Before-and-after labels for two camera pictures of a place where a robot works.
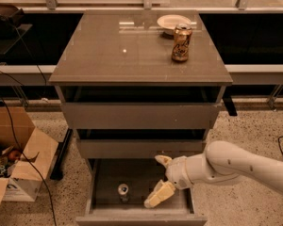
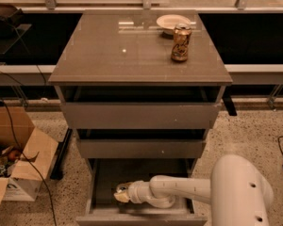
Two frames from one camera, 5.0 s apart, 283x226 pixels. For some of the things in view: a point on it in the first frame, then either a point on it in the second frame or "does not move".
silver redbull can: (123, 191) does not move
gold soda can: (181, 42) does not move
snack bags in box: (0, 161) does not move
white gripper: (178, 171) → (134, 191)
